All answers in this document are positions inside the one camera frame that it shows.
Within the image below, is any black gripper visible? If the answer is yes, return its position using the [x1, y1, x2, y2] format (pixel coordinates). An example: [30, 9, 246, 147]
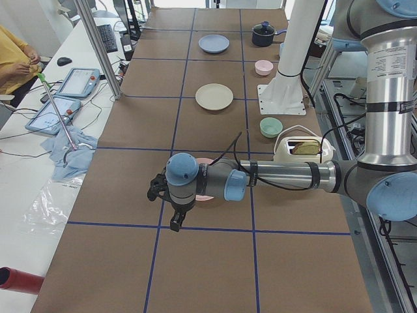
[169, 200, 195, 231]

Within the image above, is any blue plate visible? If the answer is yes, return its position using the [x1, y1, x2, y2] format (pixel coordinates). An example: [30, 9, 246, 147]
[198, 35, 229, 53]

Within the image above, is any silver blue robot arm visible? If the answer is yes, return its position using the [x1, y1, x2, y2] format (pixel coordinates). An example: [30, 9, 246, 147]
[164, 1, 416, 231]

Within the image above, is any pink plate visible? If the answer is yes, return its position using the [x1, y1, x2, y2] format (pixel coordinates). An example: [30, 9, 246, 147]
[194, 157, 216, 201]

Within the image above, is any blue cloth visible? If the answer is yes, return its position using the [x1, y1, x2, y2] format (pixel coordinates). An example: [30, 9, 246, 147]
[41, 126, 98, 180]

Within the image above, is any white toaster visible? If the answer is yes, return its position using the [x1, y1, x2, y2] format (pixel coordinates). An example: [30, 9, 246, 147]
[273, 125, 336, 163]

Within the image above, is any clear plastic bag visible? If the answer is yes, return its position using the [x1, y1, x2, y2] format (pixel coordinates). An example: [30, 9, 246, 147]
[20, 175, 85, 238]

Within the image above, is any cream plate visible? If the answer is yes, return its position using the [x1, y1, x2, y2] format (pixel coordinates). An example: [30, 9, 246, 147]
[195, 83, 233, 111]

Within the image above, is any green bowl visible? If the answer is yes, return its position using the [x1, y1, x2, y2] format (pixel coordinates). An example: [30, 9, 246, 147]
[259, 117, 283, 138]

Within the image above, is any toast slice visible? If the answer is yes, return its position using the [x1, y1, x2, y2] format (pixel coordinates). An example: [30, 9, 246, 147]
[291, 141, 320, 155]

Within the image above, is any lower teach pendant tablet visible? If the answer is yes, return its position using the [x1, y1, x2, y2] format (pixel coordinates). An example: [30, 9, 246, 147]
[25, 96, 81, 135]

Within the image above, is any teach pendant tablet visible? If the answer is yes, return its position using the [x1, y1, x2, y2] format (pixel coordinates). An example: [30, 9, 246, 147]
[56, 68, 100, 99]
[25, 96, 81, 135]

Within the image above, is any upper teach pendant tablet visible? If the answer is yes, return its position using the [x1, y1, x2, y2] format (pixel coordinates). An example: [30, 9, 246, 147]
[56, 68, 100, 99]

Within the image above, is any red cylinder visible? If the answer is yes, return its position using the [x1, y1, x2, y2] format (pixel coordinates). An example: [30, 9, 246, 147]
[1, 267, 44, 295]

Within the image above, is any pink bowl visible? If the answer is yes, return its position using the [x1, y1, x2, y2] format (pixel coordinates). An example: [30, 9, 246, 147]
[255, 59, 274, 76]

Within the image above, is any black computer mouse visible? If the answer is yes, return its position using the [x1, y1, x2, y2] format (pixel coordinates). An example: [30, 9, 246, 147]
[57, 57, 72, 67]

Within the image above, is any black keyboard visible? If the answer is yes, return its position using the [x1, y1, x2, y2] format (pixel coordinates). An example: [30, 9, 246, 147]
[96, 24, 118, 53]

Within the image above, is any dark blue pot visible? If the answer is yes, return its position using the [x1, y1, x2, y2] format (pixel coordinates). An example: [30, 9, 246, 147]
[252, 21, 287, 47]

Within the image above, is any person in yellow shirt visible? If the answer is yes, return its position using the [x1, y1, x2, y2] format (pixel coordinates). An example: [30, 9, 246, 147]
[1, 26, 42, 108]

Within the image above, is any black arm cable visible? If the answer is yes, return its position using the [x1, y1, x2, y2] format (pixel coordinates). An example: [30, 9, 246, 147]
[213, 125, 369, 192]

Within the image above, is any green handled grabber stick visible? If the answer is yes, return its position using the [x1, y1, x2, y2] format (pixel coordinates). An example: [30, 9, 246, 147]
[36, 73, 78, 151]

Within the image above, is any aluminium frame post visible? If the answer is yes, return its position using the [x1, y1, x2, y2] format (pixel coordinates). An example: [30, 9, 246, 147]
[74, 0, 122, 100]

